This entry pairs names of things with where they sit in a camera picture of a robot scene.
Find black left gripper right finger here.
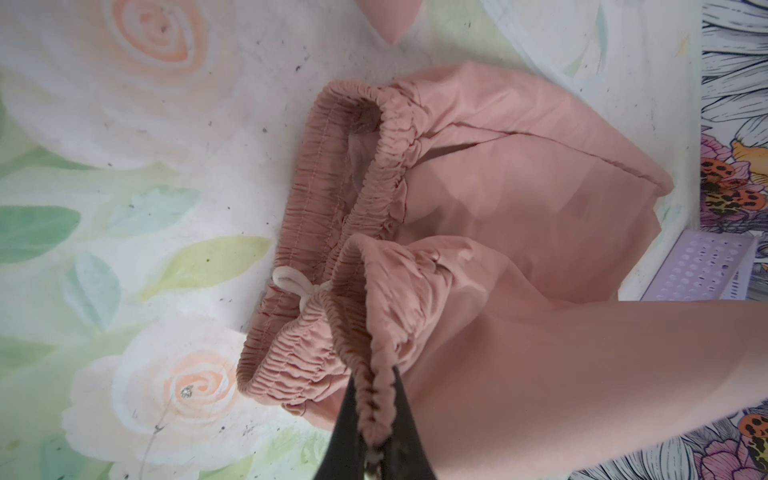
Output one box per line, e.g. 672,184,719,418
380,368,436,480

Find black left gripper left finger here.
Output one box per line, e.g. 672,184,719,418
314,379,367,480

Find pink garments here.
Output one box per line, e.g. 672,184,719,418
237,63,767,479

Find pink pixel-print t-shirt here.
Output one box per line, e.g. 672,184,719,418
355,0,423,45

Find lilac perforated plastic basket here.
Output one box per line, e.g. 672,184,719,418
641,230,758,302

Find white pants drawstring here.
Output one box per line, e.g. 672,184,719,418
272,266,331,312

